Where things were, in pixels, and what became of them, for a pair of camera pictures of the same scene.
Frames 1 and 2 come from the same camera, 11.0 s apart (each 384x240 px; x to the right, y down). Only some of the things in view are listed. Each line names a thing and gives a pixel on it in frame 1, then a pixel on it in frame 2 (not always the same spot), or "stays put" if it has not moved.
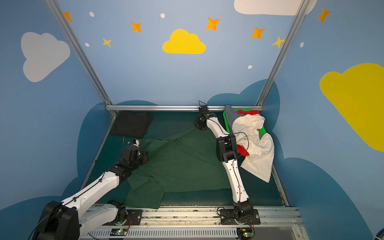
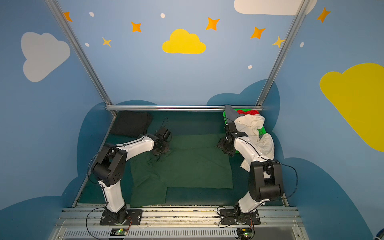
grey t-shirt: x=231 y=114 stays put
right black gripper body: x=199 y=123 → x=226 y=144
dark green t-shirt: x=189 y=162 stays put
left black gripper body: x=141 y=156 → x=160 y=147
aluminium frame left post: x=95 y=75 stays put
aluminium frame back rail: x=174 y=107 stays put
